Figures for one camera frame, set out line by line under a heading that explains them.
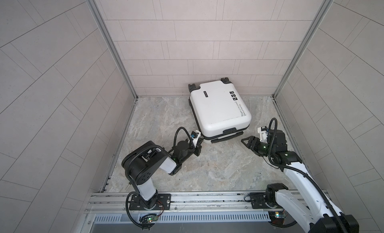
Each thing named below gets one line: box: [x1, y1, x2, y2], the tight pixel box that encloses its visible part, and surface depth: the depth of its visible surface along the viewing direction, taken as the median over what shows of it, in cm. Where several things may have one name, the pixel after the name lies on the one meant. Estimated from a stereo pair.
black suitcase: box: [188, 77, 252, 144], surface depth 87 cm
